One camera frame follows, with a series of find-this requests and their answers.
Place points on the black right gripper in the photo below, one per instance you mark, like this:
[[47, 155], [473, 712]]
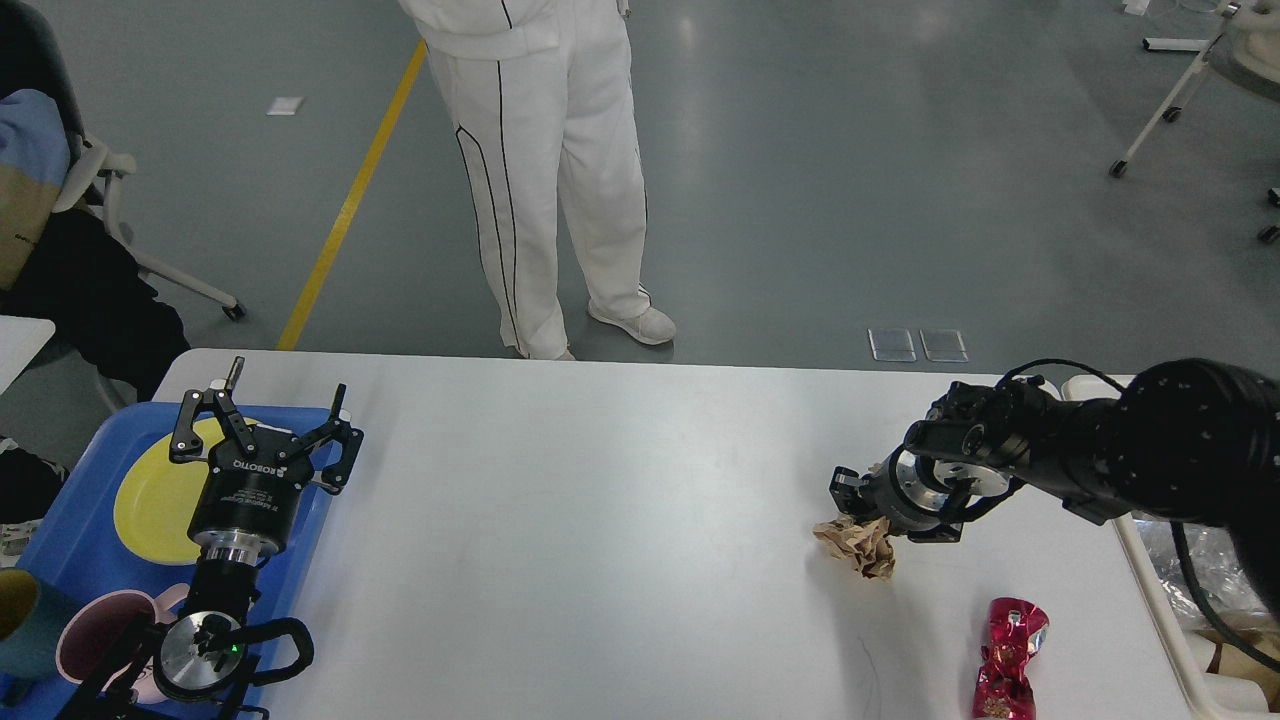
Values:
[[926, 500]]

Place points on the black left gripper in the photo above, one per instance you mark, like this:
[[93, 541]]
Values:
[[245, 495]]

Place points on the yellow plastic plate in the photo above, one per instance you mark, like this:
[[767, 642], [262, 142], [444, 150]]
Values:
[[155, 504]]

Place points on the crushed red can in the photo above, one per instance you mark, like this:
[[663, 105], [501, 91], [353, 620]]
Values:
[[1016, 632]]

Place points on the pink HOME mug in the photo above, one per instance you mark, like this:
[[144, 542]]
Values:
[[86, 640]]

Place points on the foil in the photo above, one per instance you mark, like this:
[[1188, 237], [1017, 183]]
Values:
[[1217, 567]]

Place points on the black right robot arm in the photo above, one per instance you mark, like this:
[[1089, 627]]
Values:
[[1192, 441]]

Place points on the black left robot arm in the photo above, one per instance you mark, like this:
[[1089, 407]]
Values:
[[212, 653]]

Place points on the left floor plate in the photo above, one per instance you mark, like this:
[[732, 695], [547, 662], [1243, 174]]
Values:
[[892, 345]]

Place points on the floor plate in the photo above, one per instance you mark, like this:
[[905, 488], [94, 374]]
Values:
[[892, 345], [943, 345]]

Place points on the right floor plate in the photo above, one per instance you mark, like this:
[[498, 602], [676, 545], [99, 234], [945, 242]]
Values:
[[943, 345]]

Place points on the blue plastic tray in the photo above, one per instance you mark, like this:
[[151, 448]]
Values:
[[77, 549]]

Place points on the white side table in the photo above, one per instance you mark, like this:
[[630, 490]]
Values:
[[21, 339]]

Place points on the person in black trousers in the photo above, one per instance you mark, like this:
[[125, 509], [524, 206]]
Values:
[[64, 266]]

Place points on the teal cup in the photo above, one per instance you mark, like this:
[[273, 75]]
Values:
[[33, 616]]

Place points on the beige plastic bin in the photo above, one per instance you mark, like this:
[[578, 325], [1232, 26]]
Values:
[[1208, 696]]

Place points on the person in white tracksuit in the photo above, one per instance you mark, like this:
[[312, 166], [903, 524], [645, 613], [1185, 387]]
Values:
[[541, 103]]

